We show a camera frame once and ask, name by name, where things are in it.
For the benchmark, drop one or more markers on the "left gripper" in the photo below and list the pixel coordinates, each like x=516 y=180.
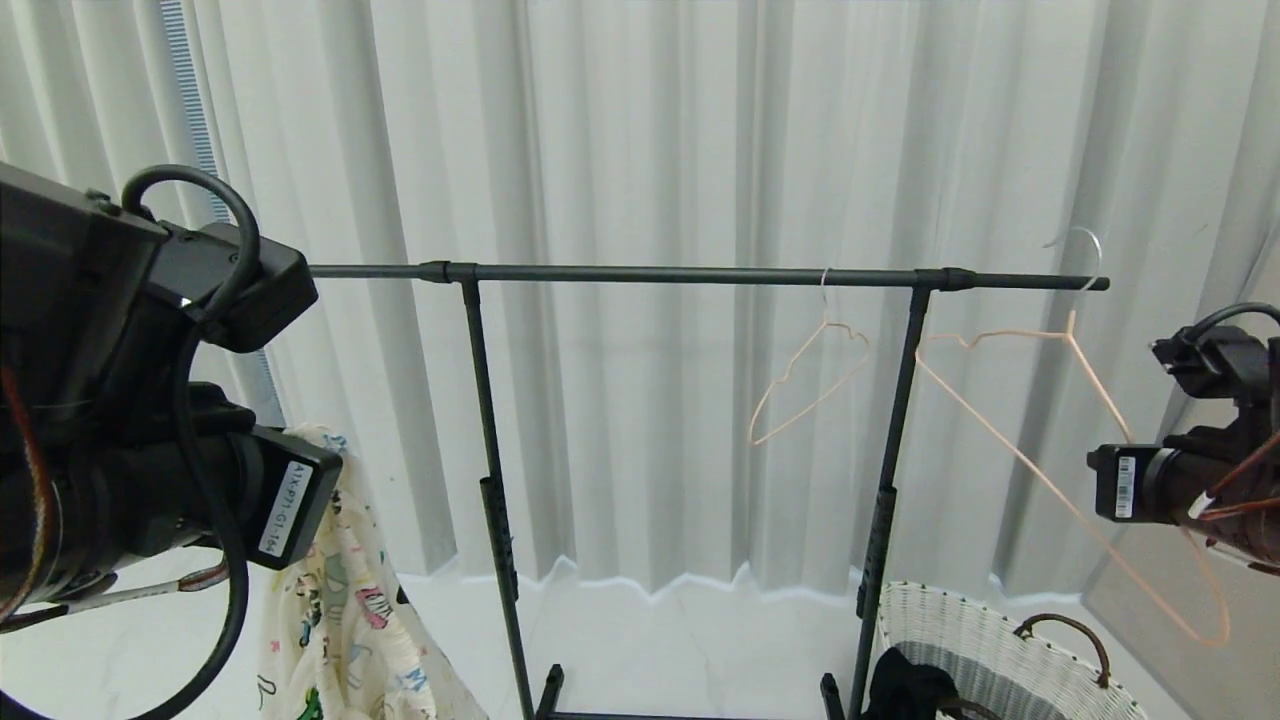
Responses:
x=120 y=500

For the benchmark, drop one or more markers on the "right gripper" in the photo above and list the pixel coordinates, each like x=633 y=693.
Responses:
x=1165 y=485

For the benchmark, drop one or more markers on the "pink clothes hanger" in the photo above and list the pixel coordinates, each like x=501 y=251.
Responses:
x=1000 y=443
x=810 y=403

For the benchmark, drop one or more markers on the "cream printed garment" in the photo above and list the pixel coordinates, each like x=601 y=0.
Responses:
x=350 y=620

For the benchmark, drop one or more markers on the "white laundry basket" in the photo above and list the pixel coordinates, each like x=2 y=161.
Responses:
x=960 y=640

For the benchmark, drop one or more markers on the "black clothes rack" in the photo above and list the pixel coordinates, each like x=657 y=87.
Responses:
x=700 y=274

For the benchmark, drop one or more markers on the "black garment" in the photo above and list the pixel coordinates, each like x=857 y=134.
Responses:
x=910 y=690

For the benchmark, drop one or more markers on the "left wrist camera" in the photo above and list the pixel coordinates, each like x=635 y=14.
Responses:
x=285 y=290

